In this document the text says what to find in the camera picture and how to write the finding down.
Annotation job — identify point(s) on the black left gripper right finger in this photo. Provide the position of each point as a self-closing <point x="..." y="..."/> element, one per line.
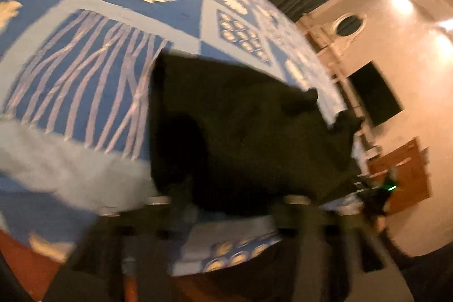
<point x="338" y="258"/>

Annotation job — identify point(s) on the blue patterned bedspread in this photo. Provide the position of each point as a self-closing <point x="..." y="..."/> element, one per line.
<point x="74" y="97"/>

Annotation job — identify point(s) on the black wall television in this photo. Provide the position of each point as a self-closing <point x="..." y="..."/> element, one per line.
<point x="375" y="95"/>

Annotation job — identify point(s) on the black pants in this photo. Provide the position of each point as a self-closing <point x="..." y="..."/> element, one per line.
<point x="229" y="139"/>

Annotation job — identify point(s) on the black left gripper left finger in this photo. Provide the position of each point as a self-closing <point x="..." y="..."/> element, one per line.
<point x="94" y="270"/>

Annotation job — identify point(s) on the brown wooden door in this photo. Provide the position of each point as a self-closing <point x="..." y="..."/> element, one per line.
<point x="412" y="179"/>

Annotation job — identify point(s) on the oval wall mirror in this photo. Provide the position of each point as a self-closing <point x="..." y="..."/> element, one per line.
<point x="348" y="25"/>

